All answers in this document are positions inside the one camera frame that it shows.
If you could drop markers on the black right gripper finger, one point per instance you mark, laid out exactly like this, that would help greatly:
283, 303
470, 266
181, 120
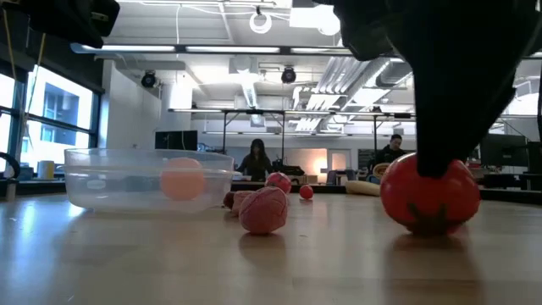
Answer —
449, 110

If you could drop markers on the large red toy tomato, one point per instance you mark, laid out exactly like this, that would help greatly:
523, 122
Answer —
423, 205

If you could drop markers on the red-pink oblong toy fruit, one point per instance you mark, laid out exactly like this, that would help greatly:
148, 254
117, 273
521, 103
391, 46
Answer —
278, 181

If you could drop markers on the pink lobed toy vegetable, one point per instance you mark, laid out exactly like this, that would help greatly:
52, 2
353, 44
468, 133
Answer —
262, 212

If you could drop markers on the orange toy fruit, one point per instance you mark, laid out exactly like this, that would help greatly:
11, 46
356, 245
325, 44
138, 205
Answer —
183, 179

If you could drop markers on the clear plastic tupperware container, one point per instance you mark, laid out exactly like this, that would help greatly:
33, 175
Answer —
84, 169

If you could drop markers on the black background robot arm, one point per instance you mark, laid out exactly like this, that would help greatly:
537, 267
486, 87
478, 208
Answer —
290, 169

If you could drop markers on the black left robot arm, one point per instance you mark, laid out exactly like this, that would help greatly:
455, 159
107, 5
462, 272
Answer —
51, 21

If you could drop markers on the black computer monitor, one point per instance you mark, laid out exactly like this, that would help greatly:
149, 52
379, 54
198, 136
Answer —
535, 156
506, 150
175, 140

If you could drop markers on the person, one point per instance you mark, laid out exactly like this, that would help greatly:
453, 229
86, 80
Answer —
255, 163
391, 152

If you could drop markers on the folded yellow towel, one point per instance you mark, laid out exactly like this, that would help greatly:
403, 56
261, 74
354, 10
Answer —
362, 188

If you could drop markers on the black round ceiling spotlight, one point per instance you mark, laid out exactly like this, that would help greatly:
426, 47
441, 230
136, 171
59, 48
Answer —
289, 75
149, 79

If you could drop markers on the small red toy cherry tomato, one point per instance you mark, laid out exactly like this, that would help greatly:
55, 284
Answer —
305, 192

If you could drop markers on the black overhead bar with lights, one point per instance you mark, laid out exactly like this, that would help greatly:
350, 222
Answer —
233, 49

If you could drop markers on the large dark-framed window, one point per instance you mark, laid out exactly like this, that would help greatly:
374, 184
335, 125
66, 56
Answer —
59, 110

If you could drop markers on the white cup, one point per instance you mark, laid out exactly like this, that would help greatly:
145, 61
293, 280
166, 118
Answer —
45, 169

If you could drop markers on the silver ventilation duct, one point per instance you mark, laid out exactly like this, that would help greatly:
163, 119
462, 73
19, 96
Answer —
394, 72

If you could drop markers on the black background rig frame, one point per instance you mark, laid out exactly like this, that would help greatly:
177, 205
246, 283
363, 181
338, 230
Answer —
224, 135
375, 135

